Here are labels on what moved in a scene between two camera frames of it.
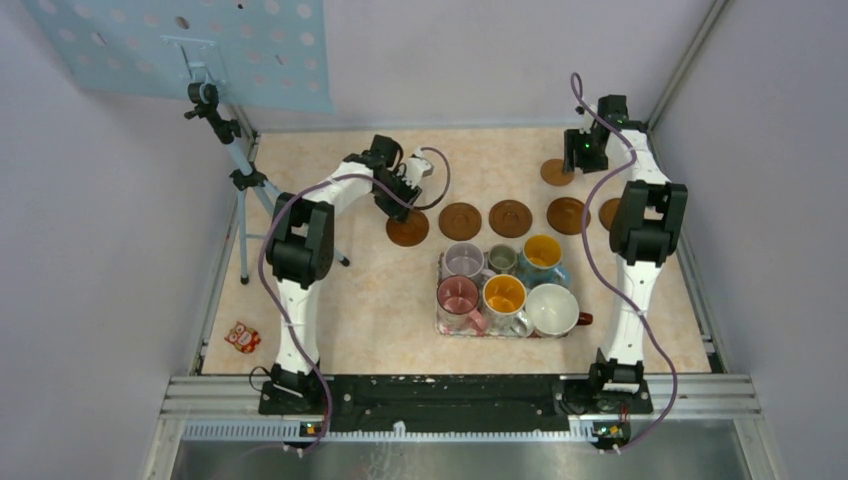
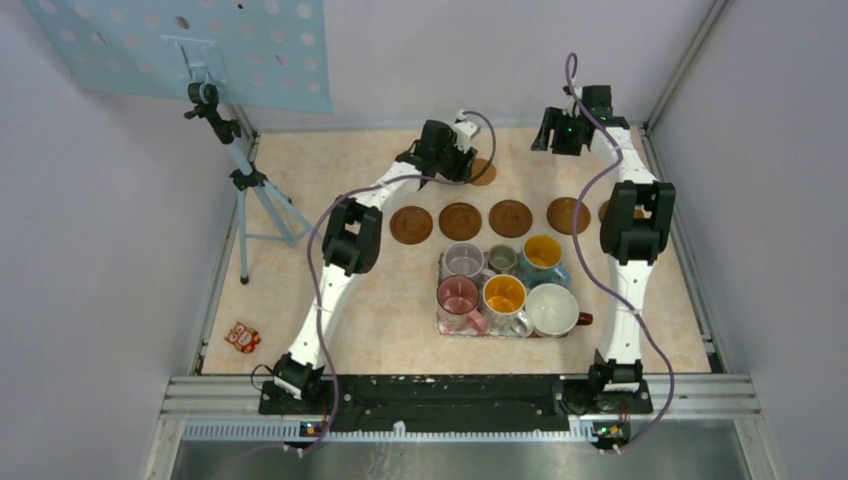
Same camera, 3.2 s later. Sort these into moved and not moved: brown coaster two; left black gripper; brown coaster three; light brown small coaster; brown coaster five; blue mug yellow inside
Moved: light brown small coaster; left black gripper
Not moved: blue mug yellow inside; brown coaster two; brown coaster five; brown coaster three
